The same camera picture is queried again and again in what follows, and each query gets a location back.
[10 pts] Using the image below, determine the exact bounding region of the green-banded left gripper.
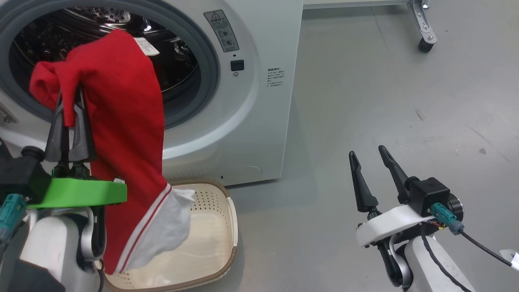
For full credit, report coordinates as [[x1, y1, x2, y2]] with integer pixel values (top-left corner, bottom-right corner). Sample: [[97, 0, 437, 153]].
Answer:
[[26, 86, 128, 261]]

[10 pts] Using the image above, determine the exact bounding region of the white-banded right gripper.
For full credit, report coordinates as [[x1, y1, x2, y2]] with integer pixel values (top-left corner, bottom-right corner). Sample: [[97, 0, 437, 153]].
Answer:
[[349, 145, 435, 290]]

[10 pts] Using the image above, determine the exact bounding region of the red garment with white trim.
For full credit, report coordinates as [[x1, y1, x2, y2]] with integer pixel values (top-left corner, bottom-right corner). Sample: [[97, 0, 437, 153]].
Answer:
[[29, 29, 195, 274]]

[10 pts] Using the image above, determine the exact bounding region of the white front-load washing machine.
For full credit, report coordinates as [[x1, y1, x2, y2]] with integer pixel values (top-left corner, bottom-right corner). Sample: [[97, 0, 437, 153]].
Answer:
[[0, 0, 304, 187]]

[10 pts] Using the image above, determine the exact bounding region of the cream perforated laundry basket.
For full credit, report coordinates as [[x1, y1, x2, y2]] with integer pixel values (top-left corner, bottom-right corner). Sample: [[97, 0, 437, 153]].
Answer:
[[97, 180, 238, 292]]

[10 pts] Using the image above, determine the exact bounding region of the grey metal furniture leg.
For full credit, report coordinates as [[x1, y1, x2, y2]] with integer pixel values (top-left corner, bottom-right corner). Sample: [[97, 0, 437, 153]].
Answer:
[[407, 0, 438, 43]]

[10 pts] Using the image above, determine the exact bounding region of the white furniture panel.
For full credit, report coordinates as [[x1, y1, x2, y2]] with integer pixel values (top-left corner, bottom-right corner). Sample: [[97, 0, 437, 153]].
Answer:
[[303, 0, 410, 9]]

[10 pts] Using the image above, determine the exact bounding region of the grey warning sticker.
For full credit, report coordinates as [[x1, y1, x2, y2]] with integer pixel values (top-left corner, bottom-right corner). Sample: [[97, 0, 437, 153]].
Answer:
[[204, 10, 240, 52]]

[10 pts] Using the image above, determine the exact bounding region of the black cable with teal connector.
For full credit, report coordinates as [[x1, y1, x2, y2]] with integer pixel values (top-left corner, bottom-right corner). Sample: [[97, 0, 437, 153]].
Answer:
[[0, 194, 27, 256], [431, 203, 519, 268]]

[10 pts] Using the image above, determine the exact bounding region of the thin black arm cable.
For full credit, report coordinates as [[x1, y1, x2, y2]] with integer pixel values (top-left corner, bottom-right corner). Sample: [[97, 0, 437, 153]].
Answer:
[[419, 225, 474, 292]]

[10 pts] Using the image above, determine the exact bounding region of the white cable tag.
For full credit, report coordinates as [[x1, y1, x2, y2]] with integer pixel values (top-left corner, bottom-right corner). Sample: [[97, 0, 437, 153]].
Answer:
[[500, 249, 519, 272]]

